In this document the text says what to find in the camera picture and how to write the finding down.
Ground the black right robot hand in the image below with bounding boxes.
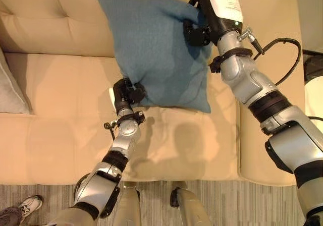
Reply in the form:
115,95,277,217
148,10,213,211
183,0,244,47

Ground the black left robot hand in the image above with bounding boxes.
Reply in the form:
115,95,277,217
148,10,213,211
109,78,147,114

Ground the blue square cushion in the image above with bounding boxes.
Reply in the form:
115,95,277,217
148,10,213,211
96,0,213,114

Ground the beige sofa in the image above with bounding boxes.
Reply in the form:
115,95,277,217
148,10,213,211
0,0,306,187

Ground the grey cushion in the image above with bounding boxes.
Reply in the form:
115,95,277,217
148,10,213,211
0,48,33,115

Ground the white round object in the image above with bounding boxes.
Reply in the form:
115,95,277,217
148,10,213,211
304,76,323,118

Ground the person's foot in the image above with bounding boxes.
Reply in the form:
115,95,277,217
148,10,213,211
0,195,43,226

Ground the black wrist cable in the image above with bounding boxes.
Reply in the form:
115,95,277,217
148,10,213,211
251,38,303,87

